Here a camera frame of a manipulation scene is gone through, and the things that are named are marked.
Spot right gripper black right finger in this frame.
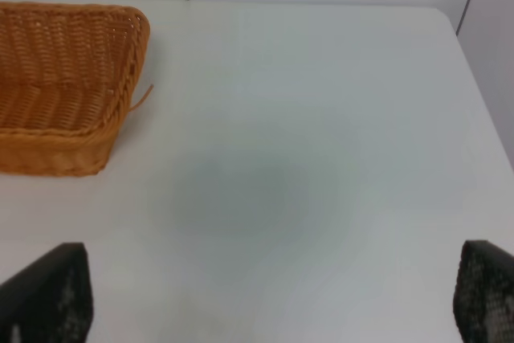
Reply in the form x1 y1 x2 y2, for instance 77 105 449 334
453 240 513 343

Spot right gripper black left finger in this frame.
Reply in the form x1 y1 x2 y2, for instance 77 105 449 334
1 243 94 342

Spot orange wicker basket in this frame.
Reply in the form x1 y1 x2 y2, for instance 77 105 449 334
1 2 150 177

